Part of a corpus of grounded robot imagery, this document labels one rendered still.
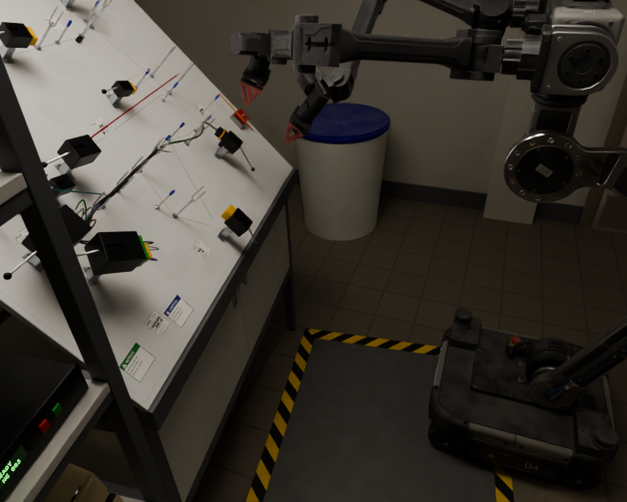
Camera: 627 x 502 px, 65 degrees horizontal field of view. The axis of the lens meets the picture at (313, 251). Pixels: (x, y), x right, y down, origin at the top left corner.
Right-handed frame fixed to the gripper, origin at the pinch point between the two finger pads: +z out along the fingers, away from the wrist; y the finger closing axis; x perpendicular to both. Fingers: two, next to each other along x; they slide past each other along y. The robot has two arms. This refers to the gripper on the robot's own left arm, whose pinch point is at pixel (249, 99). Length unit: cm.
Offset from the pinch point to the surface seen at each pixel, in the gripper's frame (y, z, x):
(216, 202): 20.1, 26.3, 1.9
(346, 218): -102, 99, 63
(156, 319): 68, 27, 2
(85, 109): 25.8, 8.1, -37.6
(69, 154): 52, 3, -28
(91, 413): 101, 13, 2
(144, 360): 79, 28, 4
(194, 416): 72, 58, 19
